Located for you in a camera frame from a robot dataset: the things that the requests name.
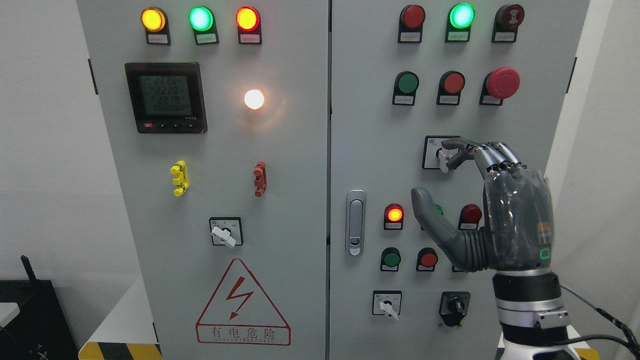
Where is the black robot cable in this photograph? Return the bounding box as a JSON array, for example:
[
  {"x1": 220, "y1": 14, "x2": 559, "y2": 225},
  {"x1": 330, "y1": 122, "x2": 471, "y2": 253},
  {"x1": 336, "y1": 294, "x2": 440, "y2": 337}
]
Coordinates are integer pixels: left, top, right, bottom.
[{"x1": 559, "y1": 283, "x2": 640, "y2": 353}]

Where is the digital power meter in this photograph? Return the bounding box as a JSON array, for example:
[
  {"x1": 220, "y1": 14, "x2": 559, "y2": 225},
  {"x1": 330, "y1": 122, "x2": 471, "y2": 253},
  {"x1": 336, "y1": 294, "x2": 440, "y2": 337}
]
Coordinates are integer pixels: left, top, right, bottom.
[{"x1": 125, "y1": 62, "x2": 208, "y2": 134}]

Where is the white glowing lamp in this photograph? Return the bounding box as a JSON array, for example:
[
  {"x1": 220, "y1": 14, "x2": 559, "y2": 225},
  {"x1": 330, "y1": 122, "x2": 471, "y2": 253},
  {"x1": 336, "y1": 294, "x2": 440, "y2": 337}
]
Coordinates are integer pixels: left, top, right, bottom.
[{"x1": 243, "y1": 89, "x2": 265, "y2": 110}]

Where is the red indicator light top right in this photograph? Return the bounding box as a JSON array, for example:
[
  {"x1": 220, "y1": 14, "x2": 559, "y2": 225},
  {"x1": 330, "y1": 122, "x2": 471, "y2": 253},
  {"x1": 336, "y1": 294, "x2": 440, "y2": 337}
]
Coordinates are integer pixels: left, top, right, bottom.
[{"x1": 397, "y1": 4, "x2": 426, "y2": 44}]

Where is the lit red indicator light middle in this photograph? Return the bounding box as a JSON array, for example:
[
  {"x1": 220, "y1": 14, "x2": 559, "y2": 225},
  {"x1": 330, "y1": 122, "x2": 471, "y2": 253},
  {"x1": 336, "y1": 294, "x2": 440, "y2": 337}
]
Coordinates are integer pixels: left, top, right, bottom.
[{"x1": 382, "y1": 203, "x2": 404, "y2": 231}]

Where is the red emergency stop button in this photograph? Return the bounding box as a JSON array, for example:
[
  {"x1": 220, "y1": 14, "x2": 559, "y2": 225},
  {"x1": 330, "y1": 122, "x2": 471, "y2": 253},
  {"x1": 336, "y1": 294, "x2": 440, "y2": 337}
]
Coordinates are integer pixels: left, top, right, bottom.
[{"x1": 478, "y1": 66, "x2": 521, "y2": 106}]

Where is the gray cabinet door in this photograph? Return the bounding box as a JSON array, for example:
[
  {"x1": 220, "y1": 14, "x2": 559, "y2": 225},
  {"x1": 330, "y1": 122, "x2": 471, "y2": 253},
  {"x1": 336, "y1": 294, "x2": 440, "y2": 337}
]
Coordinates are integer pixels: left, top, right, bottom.
[
  {"x1": 77, "y1": 0, "x2": 330, "y2": 360},
  {"x1": 328, "y1": 0, "x2": 590, "y2": 360}
]

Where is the left gray cabinet door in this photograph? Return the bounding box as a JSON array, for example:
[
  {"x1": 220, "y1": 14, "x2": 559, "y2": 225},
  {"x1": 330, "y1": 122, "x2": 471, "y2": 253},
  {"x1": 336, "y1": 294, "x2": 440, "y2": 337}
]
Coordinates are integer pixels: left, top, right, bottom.
[{"x1": 77, "y1": 0, "x2": 330, "y2": 360}]

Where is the yellow terminal clip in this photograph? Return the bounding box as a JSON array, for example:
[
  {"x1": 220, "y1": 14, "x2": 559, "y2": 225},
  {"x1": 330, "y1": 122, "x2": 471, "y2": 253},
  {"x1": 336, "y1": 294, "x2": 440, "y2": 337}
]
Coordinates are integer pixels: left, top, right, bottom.
[{"x1": 170, "y1": 160, "x2": 190, "y2": 198}]

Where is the gray rotary switch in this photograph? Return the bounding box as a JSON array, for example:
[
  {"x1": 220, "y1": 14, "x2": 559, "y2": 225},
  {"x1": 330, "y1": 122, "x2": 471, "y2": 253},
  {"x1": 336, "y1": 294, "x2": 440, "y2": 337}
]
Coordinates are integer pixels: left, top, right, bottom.
[
  {"x1": 422, "y1": 135, "x2": 460, "y2": 173},
  {"x1": 371, "y1": 290, "x2": 403, "y2": 321}
]

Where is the green push button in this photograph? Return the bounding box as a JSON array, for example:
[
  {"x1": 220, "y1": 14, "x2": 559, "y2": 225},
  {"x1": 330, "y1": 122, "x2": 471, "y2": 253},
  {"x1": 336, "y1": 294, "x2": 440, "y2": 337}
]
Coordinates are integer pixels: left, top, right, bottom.
[
  {"x1": 391, "y1": 70, "x2": 419, "y2": 106},
  {"x1": 379, "y1": 247, "x2": 402, "y2": 272}
]

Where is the red push button lower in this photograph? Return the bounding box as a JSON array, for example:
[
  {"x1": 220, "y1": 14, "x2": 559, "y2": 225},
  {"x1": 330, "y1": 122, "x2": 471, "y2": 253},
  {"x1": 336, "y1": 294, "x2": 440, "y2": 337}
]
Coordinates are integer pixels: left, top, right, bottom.
[{"x1": 415, "y1": 247, "x2": 439, "y2": 272}]

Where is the green push button lower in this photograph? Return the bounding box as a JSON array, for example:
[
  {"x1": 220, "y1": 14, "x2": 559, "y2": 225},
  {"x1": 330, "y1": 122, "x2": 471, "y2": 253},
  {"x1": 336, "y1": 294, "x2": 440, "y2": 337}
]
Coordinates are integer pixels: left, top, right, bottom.
[{"x1": 379, "y1": 247, "x2": 402, "y2": 272}]

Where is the green push button upper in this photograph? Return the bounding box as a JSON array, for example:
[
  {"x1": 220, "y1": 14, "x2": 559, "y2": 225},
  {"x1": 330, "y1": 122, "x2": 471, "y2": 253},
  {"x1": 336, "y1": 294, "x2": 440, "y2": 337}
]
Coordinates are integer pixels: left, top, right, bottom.
[{"x1": 391, "y1": 70, "x2": 419, "y2": 106}]

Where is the black key selector switch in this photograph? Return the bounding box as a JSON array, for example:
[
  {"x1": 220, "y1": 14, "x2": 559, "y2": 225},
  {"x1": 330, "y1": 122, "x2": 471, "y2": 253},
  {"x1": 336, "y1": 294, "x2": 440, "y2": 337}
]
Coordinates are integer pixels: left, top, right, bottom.
[{"x1": 439, "y1": 291, "x2": 471, "y2": 327}]

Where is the silver door latch handle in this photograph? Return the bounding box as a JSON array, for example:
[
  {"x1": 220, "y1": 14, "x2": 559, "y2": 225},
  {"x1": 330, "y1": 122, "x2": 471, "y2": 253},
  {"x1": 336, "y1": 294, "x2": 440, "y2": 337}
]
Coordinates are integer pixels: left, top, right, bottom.
[{"x1": 345, "y1": 189, "x2": 366, "y2": 256}]

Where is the red-orange indicator light top left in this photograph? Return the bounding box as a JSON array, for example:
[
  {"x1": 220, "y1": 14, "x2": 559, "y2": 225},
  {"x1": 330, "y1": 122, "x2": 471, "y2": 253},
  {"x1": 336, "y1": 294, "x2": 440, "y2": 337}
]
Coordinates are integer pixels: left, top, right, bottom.
[{"x1": 235, "y1": 6, "x2": 262, "y2": 44}]

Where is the red push button upper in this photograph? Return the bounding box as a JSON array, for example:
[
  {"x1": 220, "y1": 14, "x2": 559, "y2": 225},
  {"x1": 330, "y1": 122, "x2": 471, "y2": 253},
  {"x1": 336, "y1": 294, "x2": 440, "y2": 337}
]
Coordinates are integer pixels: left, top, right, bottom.
[{"x1": 436, "y1": 70, "x2": 466, "y2": 106}]

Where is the gray robotic hand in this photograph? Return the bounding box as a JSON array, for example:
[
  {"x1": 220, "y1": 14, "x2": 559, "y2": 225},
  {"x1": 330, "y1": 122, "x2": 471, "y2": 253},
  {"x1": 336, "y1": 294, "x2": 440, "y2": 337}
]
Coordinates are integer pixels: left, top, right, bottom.
[{"x1": 411, "y1": 137, "x2": 554, "y2": 272}]

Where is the green indicator light top right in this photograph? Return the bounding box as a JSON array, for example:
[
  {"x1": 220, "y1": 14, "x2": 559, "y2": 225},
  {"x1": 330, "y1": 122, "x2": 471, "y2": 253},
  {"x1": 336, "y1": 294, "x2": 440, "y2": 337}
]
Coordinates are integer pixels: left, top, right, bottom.
[{"x1": 445, "y1": 2, "x2": 476, "y2": 43}]

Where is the red push button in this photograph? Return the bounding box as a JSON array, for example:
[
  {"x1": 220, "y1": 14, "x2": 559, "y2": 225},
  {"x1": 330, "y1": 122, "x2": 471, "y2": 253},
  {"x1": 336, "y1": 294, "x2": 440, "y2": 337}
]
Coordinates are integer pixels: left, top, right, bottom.
[
  {"x1": 436, "y1": 70, "x2": 466, "y2": 106},
  {"x1": 415, "y1": 247, "x2": 439, "y2": 272}
]

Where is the red electric danger warning sign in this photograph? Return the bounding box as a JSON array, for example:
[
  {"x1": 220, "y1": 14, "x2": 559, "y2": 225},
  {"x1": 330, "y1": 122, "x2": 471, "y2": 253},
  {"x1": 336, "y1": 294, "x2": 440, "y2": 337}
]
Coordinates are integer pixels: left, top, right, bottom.
[{"x1": 196, "y1": 258, "x2": 291, "y2": 346}]

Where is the right gray cabinet door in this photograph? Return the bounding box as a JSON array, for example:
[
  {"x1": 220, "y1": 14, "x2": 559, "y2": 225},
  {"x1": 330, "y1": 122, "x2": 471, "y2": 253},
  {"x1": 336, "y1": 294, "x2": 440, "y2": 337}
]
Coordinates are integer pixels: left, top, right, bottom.
[{"x1": 328, "y1": 0, "x2": 590, "y2": 360}]

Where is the gray rotary switch left door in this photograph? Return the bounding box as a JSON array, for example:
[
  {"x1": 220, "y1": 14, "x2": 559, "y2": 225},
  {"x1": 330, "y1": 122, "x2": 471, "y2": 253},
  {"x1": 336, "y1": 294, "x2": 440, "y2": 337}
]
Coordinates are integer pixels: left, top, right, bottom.
[{"x1": 209, "y1": 216, "x2": 243, "y2": 249}]

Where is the red terminal clip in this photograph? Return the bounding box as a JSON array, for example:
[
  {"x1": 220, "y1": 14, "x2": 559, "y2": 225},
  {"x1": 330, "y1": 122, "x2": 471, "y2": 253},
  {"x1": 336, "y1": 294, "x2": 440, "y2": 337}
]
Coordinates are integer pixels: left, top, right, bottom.
[{"x1": 253, "y1": 161, "x2": 268, "y2": 198}]

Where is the green indicator light top left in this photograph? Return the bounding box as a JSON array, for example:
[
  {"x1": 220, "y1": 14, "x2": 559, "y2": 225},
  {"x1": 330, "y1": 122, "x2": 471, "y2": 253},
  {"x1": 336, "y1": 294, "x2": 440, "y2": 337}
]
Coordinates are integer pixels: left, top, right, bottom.
[{"x1": 189, "y1": 6, "x2": 219, "y2": 45}]

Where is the yellow indicator light top left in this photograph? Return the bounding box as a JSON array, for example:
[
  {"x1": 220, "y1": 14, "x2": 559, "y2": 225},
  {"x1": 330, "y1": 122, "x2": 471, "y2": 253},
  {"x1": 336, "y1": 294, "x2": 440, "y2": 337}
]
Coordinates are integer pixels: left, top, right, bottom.
[{"x1": 141, "y1": 6, "x2": 171, "y2": 46}]

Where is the black box lower left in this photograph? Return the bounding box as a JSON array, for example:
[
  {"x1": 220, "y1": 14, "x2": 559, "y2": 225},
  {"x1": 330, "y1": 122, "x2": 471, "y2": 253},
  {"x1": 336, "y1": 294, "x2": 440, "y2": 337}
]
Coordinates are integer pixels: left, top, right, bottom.
[{"x1": 0, "y1": 255, "x2": 78, "y2": 360}]

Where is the dark red indicator light middle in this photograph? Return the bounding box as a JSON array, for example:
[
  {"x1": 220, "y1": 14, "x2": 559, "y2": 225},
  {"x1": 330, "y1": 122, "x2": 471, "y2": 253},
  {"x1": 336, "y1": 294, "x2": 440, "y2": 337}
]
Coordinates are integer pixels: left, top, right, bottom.
[{"x1": 457, "y1": 203, "x2": 483, "y2": 230}]

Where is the dark red buzzer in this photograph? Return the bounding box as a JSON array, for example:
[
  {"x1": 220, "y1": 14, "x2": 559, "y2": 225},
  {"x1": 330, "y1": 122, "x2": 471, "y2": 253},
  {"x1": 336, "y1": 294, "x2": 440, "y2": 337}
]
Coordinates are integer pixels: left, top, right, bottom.
[{"x1": 491, "y1": 4, "x2": 525, "y2": 43}]

